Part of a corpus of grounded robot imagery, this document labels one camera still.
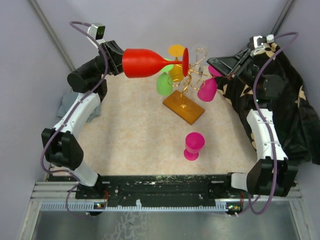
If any magenta wine glass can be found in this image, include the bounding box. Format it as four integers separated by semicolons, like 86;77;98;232
183;132;206;161
197;66;222;102

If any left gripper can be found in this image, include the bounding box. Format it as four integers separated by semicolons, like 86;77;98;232
82;40;143;78

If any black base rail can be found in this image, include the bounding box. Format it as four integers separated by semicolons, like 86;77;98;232
75;174;248;208

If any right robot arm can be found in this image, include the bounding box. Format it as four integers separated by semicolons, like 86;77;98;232
206;48;298;198

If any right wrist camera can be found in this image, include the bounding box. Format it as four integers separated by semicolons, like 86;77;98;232
248;34;275;55

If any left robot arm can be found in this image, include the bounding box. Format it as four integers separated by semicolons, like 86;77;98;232
41;40;124;199

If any black floral blanket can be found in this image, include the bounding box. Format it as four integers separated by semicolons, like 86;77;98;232
215;43;320;165

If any red plastic wine glass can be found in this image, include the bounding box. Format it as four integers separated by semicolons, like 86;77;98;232
122;48;189;78

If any grey cloth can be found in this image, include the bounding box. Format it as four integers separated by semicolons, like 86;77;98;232
56;92;102;123

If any magenta wine glass front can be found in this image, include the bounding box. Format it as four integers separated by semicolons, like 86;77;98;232
183;132;206;161

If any orange plastic wine glass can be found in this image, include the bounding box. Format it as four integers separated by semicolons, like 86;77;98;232
168;44;185;84

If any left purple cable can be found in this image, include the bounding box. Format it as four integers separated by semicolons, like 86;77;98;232
40;21;109;218

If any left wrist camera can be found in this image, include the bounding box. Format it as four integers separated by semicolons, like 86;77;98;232
87;22;106;40

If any gold wire wine glass rack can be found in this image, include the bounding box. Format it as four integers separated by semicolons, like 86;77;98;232
162;58;209;125

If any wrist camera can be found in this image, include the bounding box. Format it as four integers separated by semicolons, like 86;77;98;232
87;22;106;40
248;34;275;55

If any clear wine glass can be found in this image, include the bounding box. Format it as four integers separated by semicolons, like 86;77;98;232
191;46;208;77

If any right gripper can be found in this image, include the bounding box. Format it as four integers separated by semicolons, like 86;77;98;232
206;48;263;93

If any green plastic wine glass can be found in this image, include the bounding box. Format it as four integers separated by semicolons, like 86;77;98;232
156;64;174;96

